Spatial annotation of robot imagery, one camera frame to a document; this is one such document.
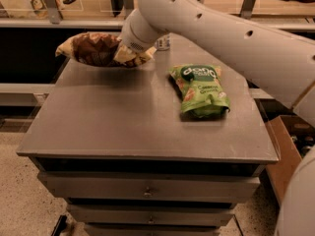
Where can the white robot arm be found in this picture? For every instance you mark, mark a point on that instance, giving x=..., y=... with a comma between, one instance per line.
x=278, y=62

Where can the metal railing frame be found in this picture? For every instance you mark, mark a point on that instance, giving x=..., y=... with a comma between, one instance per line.
x=104, y=10

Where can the cardboard box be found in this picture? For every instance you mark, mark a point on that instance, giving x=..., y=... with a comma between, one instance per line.
x=288, y=134

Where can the green rice chip bag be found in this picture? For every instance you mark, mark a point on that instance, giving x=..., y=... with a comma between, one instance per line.
x=201, y=90

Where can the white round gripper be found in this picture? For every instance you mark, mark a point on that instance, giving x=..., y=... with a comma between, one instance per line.
x=139, y=48

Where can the clear plastic water bottle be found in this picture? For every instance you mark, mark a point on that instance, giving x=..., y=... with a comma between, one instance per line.
x=163, y=43

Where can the brown chip bag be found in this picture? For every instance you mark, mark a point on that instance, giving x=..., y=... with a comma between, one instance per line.
x=98, y=49

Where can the colourful bag behind glass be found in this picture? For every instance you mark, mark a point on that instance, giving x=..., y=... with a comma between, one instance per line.
x=47, y=9

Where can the grey drawer cabinet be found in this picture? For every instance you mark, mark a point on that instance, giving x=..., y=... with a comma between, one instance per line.
x=114, y=144

